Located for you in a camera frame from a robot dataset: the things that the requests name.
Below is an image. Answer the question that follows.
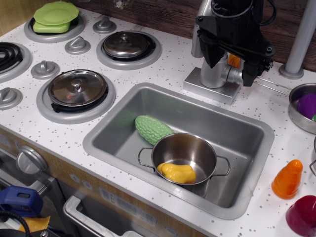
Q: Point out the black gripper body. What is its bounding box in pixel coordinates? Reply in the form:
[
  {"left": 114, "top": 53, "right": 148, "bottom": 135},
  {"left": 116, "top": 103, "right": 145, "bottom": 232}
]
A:
[{"left": 197, "top": 0, "right": 276, "bottom": 71}]

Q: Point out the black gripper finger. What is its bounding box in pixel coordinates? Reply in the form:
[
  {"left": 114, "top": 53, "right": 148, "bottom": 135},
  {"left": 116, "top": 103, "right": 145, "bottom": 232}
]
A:
[
  {"left": 198, "top": 34, "right": 227, "bottom": 68},
  {"left": 242, "top": 57, "right": 265, "bottom": 86}
]

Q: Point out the silver toy faucet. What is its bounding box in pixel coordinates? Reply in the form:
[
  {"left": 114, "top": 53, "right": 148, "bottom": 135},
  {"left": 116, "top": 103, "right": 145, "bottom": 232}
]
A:
[{"left": 183, "top": 0, "right": 252, "bottom": 105}]

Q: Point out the orange toy pumpkin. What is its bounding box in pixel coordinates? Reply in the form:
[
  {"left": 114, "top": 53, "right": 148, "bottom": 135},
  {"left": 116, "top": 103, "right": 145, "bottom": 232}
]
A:
[{"left": 228, "top": 54, "right": 241, "bottom": 69}]

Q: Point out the grey vertical pole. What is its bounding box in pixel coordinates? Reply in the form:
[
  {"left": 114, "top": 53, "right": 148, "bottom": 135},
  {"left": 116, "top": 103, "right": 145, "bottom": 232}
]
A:
[{"left": 279, "top": 0, "right": 316, "bottom": 79}]

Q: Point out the purple toy eggplant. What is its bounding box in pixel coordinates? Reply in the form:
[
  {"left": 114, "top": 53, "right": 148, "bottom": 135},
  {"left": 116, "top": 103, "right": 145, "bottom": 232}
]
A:
[{"left": 297, "top": 93, "right": 316, "bottom": 119}]

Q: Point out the rear steel pot lid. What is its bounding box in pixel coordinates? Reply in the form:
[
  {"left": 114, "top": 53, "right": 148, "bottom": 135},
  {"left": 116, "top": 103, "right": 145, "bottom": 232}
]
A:
[{"left": 103, "top": 32, "right": 149, "bottom": 58}]

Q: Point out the steel pot lid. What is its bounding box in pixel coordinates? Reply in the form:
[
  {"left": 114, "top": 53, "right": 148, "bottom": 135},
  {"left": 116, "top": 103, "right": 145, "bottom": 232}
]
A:
[
  {"left": 103, "top": 32, "right": 149, "bottom": 58},
  {"left": 47, "top": 70, "right": 108, "bottom": 107}
]

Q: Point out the green toy bitter gourd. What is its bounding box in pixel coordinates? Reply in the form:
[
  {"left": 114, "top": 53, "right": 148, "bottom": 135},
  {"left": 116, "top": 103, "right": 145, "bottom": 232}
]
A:
[{"left": 135, "top": 115, "right": 174, "bottom": 145}]

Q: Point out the silver stove knob rear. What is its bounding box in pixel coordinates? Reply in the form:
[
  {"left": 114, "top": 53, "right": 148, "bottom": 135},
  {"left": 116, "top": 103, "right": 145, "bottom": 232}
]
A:
[{"left": 93, "top": 16, "right": 117, "bottom": 34}]

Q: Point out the silver stove knob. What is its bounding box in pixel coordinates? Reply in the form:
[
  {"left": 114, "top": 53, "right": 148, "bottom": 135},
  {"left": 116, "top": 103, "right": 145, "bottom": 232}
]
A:
[
  {"left": 0, "top": 87, "right": 23, "bottom": 110},
  {"left": 65, "top": 36, "right": 91, "bottom": 55},
  {"left": 31, "top": 60, "right": 60, "bottom": 79},
  {"left": 93, "top": 16, "right": 117, "bottom": 34}
]

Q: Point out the orange toy carrot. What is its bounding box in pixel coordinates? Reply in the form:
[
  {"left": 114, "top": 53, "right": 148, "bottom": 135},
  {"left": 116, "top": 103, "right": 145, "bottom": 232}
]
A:
[{"left": 272, "top": 159, "right": 303, "bottom": 199}]

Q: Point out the yellow toy bell pepper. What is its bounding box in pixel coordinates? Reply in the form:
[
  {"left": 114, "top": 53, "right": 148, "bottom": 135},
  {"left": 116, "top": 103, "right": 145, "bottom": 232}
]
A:
[{"left": 157, "top": 163, "right": 197, "bottom": 184}]

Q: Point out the silver sink basin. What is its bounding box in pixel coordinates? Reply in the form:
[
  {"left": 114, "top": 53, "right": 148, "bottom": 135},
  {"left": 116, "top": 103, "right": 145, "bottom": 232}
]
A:
[{"left": 83, "top": 83, "right": 274, "bottom": 219}]

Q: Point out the silver stove knob middle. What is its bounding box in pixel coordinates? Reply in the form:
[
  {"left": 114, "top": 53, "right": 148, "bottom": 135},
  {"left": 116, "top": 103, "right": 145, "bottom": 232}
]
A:
[{"left": 65, "top": 36, "right": 91, "bottom": 55}]

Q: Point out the front steel pot lid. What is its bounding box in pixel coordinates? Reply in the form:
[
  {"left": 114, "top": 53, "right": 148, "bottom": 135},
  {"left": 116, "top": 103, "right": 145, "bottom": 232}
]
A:
[{"left": 47, "top": 70, "right": 108, "bottom": 107}]

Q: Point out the green plastic dish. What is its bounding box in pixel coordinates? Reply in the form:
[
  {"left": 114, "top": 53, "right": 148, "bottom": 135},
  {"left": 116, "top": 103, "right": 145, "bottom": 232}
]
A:
[{"left": 33, "top": 22, "right": 71, "bottom": 34}]

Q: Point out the dark red toy vegetable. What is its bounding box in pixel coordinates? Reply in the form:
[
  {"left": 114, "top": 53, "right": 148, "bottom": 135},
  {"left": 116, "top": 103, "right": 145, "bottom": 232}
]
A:
[{"left": 285, "top": 195, "right": 316, "bottom": 237}]

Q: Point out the green plastic plate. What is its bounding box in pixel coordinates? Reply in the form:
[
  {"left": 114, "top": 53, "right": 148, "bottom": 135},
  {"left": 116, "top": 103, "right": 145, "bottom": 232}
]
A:
[{"left": 33, "top": 1, "right": 79, "bottom": 25}]

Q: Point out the silver stove knob front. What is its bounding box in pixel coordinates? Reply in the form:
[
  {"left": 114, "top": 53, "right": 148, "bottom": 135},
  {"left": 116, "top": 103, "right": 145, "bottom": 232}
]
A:
[{"left": 31, "top": 60, "right": 60, "bottom": 79}]

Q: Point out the black coil burner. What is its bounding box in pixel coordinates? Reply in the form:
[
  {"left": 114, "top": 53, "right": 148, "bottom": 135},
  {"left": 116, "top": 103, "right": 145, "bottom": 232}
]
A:
[{"left": 0, "top": 42, "right": 32, "bottom": 83}]

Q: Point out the silver stove knob left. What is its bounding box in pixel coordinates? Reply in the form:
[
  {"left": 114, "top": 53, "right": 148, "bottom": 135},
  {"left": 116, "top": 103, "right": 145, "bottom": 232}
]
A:
[{"left": 0, "top": 87, "right": 23, "bottom": 110}]

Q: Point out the silver oven dial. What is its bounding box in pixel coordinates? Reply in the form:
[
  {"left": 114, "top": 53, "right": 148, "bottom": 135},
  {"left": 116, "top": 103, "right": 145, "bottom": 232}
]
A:
[{"left": 15, "top": 146, "right": 48, "bottom": 175}]

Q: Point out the blue clamp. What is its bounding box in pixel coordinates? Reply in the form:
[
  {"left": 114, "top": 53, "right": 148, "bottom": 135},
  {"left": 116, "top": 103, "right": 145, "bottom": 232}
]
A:
[{"left": 0, "top": 186, "right": 43, "bottom": 217}]

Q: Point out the yellow tape piece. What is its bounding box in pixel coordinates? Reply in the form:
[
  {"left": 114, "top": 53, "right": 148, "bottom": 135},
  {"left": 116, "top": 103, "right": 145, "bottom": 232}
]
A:
[{"left": 23, "top": 216, "right": 51, "bottom": 233}]

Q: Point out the rear right burner ring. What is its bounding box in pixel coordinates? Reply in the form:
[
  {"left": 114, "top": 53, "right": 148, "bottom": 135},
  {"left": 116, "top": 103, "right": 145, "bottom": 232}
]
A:
[{"left": 96, "top": 30, "right": 162, "bottom": 71}]

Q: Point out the burner ring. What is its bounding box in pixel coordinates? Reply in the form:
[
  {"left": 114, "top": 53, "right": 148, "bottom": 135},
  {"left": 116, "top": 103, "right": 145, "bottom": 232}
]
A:
[
  {"left": 23, "top": 14, "right": 86, "bottom": 44},
  {"left": 96, "top": 30, "right": 162, "bottom": 71},
  {"left": 36, "top": 69, "right": 117, "bottom": 125}
]

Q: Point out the steel saucepan with wire handle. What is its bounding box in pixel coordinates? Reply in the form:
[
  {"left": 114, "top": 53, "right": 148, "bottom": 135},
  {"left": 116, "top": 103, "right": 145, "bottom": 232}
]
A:
[{"left": 254, "top": 76, "right": 316, "bottom": 135}]

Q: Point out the steel pot with handles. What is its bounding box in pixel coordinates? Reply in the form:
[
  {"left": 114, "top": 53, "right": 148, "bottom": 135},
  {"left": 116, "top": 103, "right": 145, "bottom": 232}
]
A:
[{"left": 138, "top": 133, "right": 231, "bottom": 197}]

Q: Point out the rear left burner ring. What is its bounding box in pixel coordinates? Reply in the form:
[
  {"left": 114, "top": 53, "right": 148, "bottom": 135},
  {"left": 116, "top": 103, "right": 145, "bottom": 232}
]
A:
[{"left": 23, "top": 14, "right": 86, "bottom": 44}]

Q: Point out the front right burner ring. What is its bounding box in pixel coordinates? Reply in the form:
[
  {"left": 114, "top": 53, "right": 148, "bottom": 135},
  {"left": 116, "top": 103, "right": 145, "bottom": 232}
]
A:
[{"left": 36, "top": 69, "right": 117, "bottom": 125}]

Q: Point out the silver oven door handle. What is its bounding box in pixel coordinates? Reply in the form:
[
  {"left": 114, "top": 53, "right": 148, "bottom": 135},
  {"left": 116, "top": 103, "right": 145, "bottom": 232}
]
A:
[{"left": 63, "top": 195, "right": 139, "bottom": 237}]

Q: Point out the black cable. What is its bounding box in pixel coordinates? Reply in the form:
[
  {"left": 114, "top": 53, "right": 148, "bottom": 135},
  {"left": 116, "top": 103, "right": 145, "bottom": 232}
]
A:
[{"left": 0, "top": 209, "right": 32, "bottom": 234}]

